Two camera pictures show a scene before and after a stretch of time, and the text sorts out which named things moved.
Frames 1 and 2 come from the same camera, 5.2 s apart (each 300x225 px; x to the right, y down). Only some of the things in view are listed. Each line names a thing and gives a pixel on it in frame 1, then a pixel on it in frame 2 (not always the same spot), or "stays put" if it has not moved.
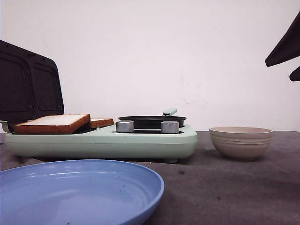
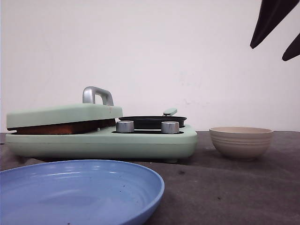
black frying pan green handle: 154,122 stays put
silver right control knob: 169,127 stays put
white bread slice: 96,123 stays put
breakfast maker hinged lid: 31,85 -> 88,111
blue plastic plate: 78,192 stays put
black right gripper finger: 295,75 -> 293,50
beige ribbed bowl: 241,142 stays put
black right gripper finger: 288,47 -> 272,13
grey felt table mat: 208,188 stays put
